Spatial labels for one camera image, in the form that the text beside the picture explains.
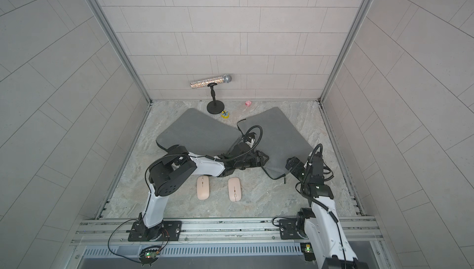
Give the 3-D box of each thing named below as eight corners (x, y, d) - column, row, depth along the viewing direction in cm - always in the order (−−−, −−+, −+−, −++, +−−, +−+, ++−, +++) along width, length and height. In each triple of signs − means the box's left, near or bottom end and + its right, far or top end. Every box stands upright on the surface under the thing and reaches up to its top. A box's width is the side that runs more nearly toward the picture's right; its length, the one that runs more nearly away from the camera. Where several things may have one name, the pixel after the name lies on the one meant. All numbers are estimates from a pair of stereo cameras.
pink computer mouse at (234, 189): (227, 202, 80) (226, 200, 78) (228, 178, 87) (228, 176, 85) (241, 202, 80) (241, 200, 78) (241, 178, 87) (241, 176, 85)
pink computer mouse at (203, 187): (196, 201, 80) (195, 199, 78) (198, 177, 87) (197, 175, 85) (209, 199, 81) (208, 198, 79) (209, 176, 87) (208, 174, 85)
